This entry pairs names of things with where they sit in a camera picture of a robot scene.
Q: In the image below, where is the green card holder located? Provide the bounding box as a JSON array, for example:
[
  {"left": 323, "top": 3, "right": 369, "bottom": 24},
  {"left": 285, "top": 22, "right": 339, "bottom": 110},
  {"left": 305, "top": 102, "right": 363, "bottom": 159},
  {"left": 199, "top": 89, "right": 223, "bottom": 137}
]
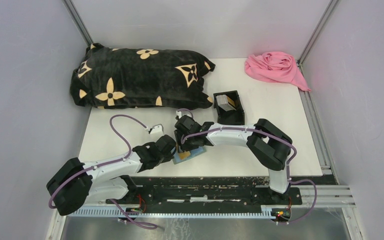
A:
[{"left": 172, "top": 146, "right": 206, "bottom": 165}]

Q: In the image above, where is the gold credit card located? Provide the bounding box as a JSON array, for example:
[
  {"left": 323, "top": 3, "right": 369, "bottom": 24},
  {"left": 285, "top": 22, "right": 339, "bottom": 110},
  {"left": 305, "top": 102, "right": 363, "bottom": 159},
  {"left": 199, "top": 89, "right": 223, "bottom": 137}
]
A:
[{"left": 177, "top": 151, "right": 191, "bottom": 161}]

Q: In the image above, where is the black card box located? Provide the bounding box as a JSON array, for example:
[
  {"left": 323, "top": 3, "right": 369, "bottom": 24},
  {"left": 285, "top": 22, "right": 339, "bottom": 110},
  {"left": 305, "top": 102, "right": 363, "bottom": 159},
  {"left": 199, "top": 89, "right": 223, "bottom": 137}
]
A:
[{"left": 213, "top": 90, "right": 245, "bottom": 126}]

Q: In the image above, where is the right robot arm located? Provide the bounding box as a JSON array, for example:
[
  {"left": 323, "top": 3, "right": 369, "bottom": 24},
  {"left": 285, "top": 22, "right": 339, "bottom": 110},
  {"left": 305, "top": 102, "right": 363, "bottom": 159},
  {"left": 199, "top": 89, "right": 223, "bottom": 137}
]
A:
[{"left": 174, "top": 115, "right": 297, "bottom": 204}]

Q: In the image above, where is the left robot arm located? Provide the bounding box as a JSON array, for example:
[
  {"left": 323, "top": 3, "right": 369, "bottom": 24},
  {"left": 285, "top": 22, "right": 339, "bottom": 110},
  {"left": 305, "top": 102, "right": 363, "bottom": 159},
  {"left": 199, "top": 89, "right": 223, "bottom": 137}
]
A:
[{"left": 46, "top": 135, "right": 176, "bottom": 216}]

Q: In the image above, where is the stack of cards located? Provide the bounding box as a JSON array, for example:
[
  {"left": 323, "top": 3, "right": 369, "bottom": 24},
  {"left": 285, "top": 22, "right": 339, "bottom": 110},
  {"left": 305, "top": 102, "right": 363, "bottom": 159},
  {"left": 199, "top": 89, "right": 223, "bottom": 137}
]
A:
[{"left": 215, "top": 94, "right": 237, "bottom": 112}]

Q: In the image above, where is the black floral pillow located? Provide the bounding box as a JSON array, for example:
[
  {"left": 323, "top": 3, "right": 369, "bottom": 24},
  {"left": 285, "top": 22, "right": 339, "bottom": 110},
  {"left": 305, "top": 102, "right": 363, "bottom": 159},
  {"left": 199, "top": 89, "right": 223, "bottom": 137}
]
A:
[{"left": 69, "top": 42, "right": 216, "bottom": 110}]

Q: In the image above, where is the pink cloth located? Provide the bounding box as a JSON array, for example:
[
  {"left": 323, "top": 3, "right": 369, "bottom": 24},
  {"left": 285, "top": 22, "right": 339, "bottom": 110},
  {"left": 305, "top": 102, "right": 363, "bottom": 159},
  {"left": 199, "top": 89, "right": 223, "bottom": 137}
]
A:
[{"left": 244, "top": 51, "right": 311, "bottom": 92}]

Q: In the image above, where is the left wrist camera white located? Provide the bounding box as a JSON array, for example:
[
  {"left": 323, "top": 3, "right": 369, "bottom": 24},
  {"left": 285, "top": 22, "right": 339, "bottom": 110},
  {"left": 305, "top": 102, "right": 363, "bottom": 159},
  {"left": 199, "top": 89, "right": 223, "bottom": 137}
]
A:
[{"left": 145, "top": 124, "right": 164, "bottom": 135}]

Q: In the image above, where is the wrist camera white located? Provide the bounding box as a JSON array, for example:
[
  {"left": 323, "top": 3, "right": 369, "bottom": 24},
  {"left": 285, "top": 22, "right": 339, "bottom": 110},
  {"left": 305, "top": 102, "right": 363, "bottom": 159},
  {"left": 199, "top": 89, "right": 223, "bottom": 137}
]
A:
[
  {"left": 145, "top": 124, "right": 164, "bottom": 135},
  {"left": 176, "top": 108, "right": 194, "bottom": 120}
]

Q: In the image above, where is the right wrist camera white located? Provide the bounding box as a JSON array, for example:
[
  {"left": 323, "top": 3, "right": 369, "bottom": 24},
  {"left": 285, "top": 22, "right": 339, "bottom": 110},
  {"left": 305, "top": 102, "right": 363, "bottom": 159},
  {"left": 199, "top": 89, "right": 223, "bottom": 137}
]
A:
[{"left": 176, "top": 108, "right": 194, "bottom": 120}]

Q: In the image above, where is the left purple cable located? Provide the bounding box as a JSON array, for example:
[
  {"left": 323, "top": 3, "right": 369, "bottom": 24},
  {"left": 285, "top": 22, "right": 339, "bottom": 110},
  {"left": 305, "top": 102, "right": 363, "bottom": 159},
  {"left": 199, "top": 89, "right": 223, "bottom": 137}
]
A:
[{"left": 48, "top": 114, "right": 160, "bottom": 230}]

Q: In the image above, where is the purple cable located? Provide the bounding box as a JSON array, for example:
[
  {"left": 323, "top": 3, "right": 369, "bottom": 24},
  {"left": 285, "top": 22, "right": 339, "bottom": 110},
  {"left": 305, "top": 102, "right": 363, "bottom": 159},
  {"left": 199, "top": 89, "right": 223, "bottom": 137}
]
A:
[
  {"left": 48, "top": 114, "right": 160, "bottom": 230},
  {"left": 180, "top": 108, "right": 318, "bottom": 225}
]

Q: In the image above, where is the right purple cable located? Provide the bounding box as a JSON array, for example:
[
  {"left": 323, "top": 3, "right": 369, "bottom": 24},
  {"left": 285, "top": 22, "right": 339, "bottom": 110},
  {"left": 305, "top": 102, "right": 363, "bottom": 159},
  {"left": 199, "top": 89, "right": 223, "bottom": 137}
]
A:
[{"left": 180, "top": 108, "right": 318, "bottom": 225}]

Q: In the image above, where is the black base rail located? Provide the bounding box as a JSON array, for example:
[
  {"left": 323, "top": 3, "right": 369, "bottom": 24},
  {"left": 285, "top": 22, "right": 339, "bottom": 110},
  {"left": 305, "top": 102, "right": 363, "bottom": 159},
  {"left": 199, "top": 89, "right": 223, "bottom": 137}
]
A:
[{"left": 72, "top": 176, "right": 312, "bottom": 215}]

